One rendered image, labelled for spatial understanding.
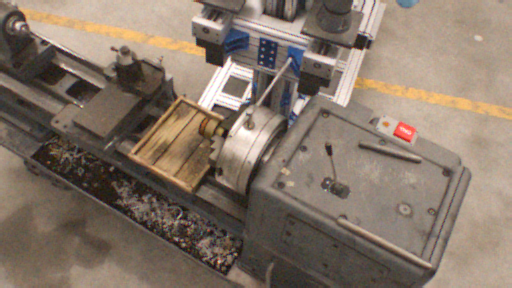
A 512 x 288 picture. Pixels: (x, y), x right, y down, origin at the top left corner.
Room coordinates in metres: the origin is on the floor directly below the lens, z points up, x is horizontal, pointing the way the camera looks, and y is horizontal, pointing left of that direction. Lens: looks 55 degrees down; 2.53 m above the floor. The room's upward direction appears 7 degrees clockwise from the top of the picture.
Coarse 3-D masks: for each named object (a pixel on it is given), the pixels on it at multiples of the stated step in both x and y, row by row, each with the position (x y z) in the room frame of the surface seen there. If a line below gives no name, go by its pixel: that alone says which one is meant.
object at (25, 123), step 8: (0, 104) 1.34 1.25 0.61; (0, 112) 1.32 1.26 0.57; (8, 112) 1.32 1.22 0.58; (16, 112) 1.29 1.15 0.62; (8, 120) 1.28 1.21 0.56; (16, 120) 1.28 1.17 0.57; (24, 120) 1.27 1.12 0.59; (32, 120) 1.25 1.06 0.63; (24, 128) 1.24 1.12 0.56; (32, 128) 1.25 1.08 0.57; (40, 128) 1.24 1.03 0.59; (48, 128) 1.26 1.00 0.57; (40, 136) 1.21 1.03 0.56; (24, 160) 1.35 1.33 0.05; (32, 168) 1.32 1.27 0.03; (48, 176) 1.27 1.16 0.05; (56, 184) 1.23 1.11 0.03; (64, 184) 1.24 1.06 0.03
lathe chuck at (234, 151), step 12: (264, 108) 1.04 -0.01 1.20; (240, 120) 0.95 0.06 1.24; (264, 120) 0.97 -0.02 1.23; (240, 132) 0.91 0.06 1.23; (252, 132) 0.91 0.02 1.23; (228, 144) 0.87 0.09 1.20; (240, 144) 0.87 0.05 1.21; (252, 144) 0.87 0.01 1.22; (228, 156) 0.84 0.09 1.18; (240, 156) 0.84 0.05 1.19; (228, 168) 0.82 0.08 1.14; (240, 168) 0.81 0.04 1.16; (228, 180) 0.80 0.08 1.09
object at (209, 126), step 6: (204, 120) 1.02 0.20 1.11; (210, 120) 1.02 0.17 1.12; (216, 120) 1.03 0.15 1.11; (222, 120) 1.04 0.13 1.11; (204, 126) 1.00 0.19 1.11; (210, 126) 1.00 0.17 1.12; (216, 126) 1.00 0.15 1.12; (222, 126) 1.01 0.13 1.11; (204, 132) 0.99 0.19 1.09; (210, 132) 0.98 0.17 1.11; (216, 132) 0.98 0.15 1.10; (222, 132) 0.98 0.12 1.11; (228, 132) 1.01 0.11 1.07; (210, 138) 0.96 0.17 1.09
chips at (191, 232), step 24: (48, 144) 1.19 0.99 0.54; (72, 144) 1.19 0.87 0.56; (48, 168) 1.06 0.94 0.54; (72, 168) 1.07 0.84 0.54; (96, 168) 1.09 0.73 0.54; (96, 192) 0.96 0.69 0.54; (120, 192) 0.98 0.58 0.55; (144, 192) 0.99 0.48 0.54; (144, 216) 0.87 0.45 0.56; (168, 216) 0.88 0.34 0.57; (192, 216) 0.90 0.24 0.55; (168, 240) 0.77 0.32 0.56; (192, 240) 0.77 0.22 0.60; (216, 240) 0.80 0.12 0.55; (240, 240) 0.81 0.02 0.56; (216, 264) 0.70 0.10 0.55
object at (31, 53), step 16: (0, 16) 1.39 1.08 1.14; (16, 16) 1.43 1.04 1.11; (0, 32) 1.36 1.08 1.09; (16, 32) 1.37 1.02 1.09; (0, 48) 1.39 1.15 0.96; (16, 48) 1.39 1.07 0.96; (32, 48) 1.43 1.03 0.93; (48, 48) 1.45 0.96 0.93; (0, 64) 1.35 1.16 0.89; (16, 64) 1.34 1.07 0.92; (32, 64) 1.35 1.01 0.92
